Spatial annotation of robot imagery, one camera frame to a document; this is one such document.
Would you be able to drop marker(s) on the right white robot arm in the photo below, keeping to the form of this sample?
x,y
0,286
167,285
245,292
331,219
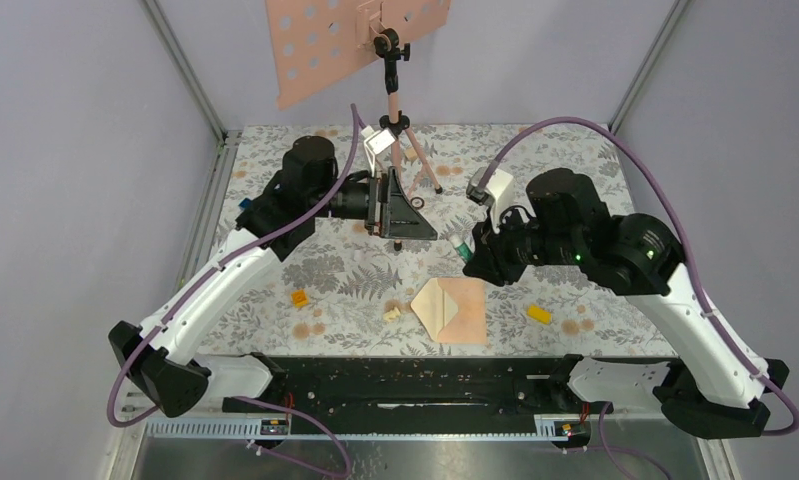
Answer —
x,y
713,386

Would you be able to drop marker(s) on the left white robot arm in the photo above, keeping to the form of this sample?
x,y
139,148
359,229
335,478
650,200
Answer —
x,y
159,355

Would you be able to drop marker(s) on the cream chess knight piece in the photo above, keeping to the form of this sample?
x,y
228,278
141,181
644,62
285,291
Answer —
x,y
392,315

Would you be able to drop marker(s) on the yellow toy brick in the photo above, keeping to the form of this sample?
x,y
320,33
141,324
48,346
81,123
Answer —
x,y
538,314

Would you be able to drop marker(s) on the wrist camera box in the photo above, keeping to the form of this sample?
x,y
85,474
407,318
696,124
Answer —
x,y
376,143
497,195

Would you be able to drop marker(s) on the green white glue stick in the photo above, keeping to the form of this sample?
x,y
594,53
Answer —
x,y
461,247

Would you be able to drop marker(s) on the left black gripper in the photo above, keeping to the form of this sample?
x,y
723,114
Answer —
x,y
390,213

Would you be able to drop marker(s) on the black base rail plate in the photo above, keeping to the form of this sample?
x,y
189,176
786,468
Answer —
x,y
431,397

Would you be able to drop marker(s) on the orange square toy brick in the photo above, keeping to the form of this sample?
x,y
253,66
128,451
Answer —
x,y
299,298

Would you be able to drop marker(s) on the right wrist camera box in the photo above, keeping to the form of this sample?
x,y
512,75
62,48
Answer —
x,y
497,195

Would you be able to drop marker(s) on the tan paper envelope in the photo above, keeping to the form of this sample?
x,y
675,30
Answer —
x,y
453,310

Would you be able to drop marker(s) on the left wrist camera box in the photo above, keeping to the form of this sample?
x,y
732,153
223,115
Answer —
x,y
376,143

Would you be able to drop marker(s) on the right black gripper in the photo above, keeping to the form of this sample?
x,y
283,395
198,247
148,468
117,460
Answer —
x,y
492,269

